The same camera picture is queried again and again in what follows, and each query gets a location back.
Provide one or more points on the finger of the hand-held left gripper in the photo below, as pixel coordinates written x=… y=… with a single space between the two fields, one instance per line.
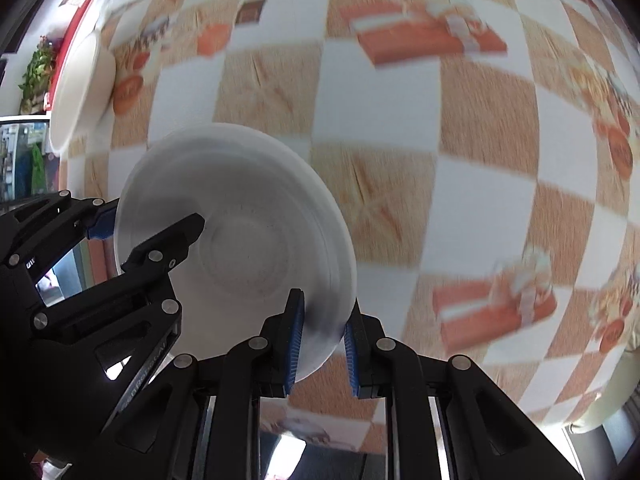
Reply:
x=102 y=222
x=165 y=250

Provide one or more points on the white plate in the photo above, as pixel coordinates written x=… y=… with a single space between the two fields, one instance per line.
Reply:
x=75 y=95

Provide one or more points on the green potted plant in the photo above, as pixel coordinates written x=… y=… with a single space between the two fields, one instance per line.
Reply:
x=37 y=67

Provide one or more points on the checkered printed tablecloth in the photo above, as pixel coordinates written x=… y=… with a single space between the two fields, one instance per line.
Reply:
x=380 y=110

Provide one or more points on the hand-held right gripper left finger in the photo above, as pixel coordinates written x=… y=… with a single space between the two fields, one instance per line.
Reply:
x=294 y=345

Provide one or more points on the cluttered shelf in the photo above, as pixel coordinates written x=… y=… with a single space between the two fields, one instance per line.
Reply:
x=22 y=160

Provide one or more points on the cream chair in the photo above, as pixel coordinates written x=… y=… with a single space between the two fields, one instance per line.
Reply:
x=610 y=395

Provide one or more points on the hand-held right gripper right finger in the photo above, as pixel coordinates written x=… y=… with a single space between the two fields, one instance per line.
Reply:
x=351 y=357

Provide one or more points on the white bowl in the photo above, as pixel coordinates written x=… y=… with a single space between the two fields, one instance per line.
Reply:
x=240 y=185

